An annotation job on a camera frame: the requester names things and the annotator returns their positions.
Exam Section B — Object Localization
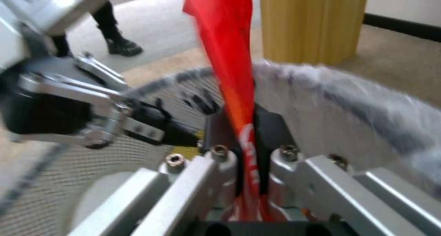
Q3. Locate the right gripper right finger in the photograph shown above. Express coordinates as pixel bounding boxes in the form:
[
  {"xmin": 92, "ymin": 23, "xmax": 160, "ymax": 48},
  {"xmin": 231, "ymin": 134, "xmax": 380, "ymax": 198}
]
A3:
[{"xmin": 254, "ymin": 106, "xmax": 441, "ymax": 236}]

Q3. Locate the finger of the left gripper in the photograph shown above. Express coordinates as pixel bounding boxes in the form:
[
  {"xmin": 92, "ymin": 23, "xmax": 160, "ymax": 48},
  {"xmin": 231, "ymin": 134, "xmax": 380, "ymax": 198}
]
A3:
[
  {"xmin": 72, "ymin": 52, "xmax": 129, "ymax": 92},
  {"xmin": 16, "ymin": 74, "xmax": 205, "ymax": 149}
]

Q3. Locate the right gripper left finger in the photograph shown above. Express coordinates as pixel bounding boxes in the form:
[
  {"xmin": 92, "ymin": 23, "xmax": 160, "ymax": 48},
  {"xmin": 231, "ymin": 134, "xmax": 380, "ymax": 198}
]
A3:
[{"xmin": 68, "ymin": 104, "xmax": 243, "ymax": 236}]

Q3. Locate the black mesh trash bin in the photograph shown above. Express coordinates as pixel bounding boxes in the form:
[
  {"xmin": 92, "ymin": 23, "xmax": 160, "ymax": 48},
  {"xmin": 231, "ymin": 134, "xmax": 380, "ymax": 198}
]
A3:
[{"xmin": 0, "ymin": 61, "xmax": 441, "ymax": 236}]

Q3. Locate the red snack wrapper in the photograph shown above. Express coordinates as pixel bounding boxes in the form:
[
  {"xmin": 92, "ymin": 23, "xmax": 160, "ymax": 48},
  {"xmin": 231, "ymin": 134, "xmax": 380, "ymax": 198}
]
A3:
[{"xmin": 182, "ymin": 0, "xmax": 287, "ymax": 222}]

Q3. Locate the translucent grey bin liner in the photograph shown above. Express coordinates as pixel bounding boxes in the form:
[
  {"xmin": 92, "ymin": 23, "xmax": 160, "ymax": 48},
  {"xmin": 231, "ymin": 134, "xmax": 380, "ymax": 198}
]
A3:
[{"xmin": 250, "ymin": 60, "xmax": 441, "ymax": 186}]

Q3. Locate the person's leg with black boot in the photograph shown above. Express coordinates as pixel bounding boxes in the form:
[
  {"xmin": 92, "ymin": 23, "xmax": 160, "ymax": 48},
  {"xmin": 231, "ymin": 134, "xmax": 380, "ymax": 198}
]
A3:
[
  {"xmin": 91, "ymin": 0, "xmax": 144, "ymax": 57},
  {"xmin": 50, "ymin": 34, "xmax": 75, "ymax": 58}
]

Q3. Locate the yellow ribbed pillar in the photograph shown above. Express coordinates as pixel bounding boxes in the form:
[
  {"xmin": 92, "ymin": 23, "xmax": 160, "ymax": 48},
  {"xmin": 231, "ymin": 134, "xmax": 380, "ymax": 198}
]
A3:
[{"xmin": 258, "ymin": 0, "xmax": 370, "ymax": 66}]

